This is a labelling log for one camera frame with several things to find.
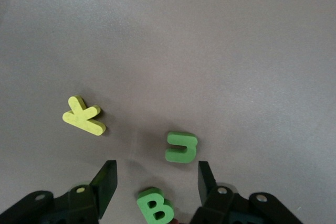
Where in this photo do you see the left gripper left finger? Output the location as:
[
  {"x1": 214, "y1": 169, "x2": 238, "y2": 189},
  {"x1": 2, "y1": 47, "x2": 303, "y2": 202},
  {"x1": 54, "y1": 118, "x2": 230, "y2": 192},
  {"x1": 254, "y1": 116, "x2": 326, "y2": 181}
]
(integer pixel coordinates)
[{"x1": 0, "y1": 159, "x2": 118, "y2": 224}]

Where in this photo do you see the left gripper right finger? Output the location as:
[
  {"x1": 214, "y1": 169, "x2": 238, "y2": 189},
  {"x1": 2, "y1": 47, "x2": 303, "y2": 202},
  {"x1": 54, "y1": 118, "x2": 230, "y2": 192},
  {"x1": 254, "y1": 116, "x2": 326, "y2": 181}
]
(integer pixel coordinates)
[{"x1": 188, "y1": 160, "x2": 305, "y2": 224}]

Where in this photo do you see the green foam letter U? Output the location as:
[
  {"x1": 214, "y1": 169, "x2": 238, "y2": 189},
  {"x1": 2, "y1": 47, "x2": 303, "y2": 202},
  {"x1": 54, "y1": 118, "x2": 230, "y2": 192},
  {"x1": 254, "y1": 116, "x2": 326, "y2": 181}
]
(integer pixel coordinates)
[{"x1": 165, "y1": 131, "x2": 198, "y2": 164}]

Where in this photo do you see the brown table cover sheet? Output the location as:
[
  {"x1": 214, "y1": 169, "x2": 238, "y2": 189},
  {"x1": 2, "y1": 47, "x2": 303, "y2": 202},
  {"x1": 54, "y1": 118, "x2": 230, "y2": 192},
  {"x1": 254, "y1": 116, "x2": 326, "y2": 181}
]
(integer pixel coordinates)
[{"x1": 0, "y1": 0, "x2": 336, "y2": 224}]

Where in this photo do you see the yellow foam letter K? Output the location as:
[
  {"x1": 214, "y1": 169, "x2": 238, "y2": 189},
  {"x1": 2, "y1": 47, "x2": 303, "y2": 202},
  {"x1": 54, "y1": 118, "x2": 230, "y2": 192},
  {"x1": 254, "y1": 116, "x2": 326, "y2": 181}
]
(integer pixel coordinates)
[{"x1": 62, "y1": 95, "x2": 107, "y2": 136}]

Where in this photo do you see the green foam letter B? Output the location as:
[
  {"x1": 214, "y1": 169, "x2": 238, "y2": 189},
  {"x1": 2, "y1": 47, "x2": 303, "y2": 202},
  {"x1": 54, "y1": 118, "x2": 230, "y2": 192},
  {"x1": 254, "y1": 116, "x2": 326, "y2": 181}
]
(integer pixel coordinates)
[{"x1": 136, "y1": 187, "x2": 175, "y2": 224}]

